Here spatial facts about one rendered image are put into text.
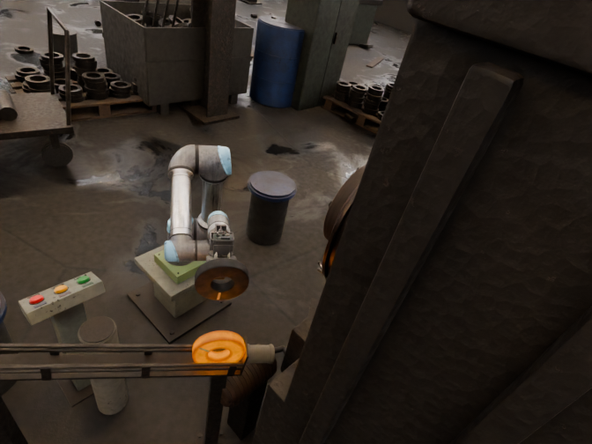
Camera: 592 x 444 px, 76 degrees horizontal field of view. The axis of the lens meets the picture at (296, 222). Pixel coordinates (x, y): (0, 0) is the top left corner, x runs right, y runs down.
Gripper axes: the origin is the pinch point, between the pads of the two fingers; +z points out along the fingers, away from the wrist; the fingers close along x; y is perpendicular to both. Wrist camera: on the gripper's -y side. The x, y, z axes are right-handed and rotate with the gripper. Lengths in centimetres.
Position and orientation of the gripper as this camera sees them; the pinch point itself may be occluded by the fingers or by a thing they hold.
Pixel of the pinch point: (222, 275)
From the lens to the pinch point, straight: 111.1
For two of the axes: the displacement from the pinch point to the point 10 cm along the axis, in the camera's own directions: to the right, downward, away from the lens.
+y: 1.3, -9.1, -3.9
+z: 2.3, 4.1, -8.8
